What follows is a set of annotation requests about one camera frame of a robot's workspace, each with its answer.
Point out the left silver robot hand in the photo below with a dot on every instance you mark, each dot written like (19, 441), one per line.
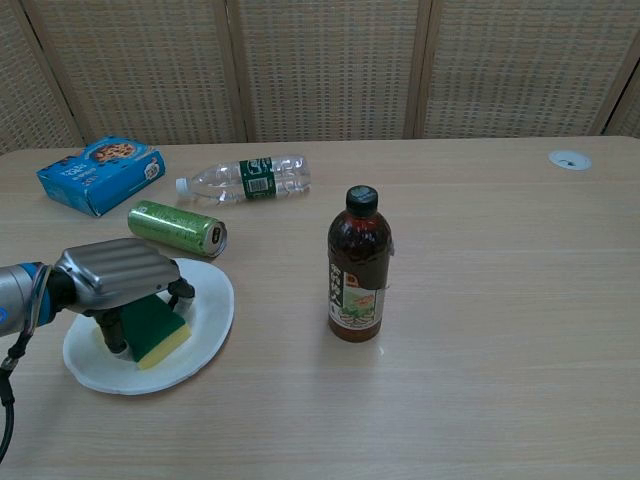
(120, 267)

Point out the green yellow sponge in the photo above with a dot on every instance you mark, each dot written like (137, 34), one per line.
(155, 330)

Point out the white plate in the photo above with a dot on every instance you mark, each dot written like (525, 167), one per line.
(210, 310)

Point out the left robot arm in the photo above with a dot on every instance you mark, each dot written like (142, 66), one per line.
(20, 295)

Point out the green drink can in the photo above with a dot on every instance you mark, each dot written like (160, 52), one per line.
(170, 225)

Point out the blue cookie box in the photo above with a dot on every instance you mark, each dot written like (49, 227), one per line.
(90, 185)

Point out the clear plastic water bottle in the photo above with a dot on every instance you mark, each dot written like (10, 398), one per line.
(250, 180)

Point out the woven folding screen panel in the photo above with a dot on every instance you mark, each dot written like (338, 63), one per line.
(325, 70)
(627, 115)
(25, 90)
(140, 70)
(515, 70)

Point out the brown tea bottle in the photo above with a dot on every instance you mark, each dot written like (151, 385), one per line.
(357, 270)

